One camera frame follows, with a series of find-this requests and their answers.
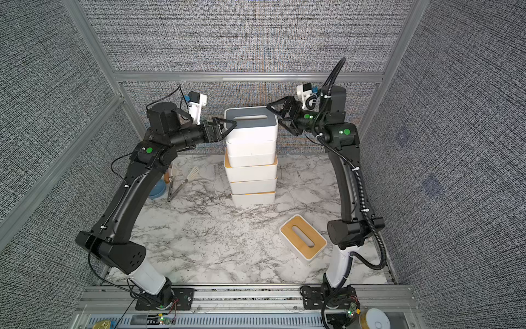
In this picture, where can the white spatula metal handle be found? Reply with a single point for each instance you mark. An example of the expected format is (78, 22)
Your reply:
(191, 176)

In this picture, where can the blue bowl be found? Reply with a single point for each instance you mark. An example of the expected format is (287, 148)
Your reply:
(158, 190)

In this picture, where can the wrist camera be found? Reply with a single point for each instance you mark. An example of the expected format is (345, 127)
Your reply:
(196, 101)
(307, 95)

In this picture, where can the bamboo lid tissue box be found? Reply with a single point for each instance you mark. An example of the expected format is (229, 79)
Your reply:
(238, 174)
(251, 160)
(303, 240)
(253, 199)

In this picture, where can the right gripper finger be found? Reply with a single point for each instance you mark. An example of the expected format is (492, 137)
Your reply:
(292, 128)
(283, 109)

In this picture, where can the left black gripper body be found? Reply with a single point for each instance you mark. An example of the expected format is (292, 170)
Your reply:
(188, 136)

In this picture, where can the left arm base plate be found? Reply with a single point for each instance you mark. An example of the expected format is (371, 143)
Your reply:
(181, 300)

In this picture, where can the brass round object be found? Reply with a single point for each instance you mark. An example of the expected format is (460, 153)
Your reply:
(104, 324)

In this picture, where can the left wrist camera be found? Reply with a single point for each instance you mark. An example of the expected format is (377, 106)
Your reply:
(196, 101)

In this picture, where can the yellow lid tissue box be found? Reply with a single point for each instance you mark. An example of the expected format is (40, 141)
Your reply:
(253, 187)

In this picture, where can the aluminium front rail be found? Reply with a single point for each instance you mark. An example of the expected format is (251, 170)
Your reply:
(240, 306)

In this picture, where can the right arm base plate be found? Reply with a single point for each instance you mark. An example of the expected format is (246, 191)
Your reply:
(314, 297)

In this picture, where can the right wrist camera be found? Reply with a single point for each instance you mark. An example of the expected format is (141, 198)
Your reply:
(307, 95)

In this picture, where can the grey lid tissue box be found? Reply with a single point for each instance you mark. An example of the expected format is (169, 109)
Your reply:
(254, 125)
(251, 148)

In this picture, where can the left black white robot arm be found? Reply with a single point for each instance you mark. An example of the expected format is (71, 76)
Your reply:
(109, 239)

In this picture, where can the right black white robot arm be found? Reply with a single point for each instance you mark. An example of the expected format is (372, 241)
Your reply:
(355, 236)

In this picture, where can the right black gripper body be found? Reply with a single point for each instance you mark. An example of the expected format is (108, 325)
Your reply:
(311, 123)

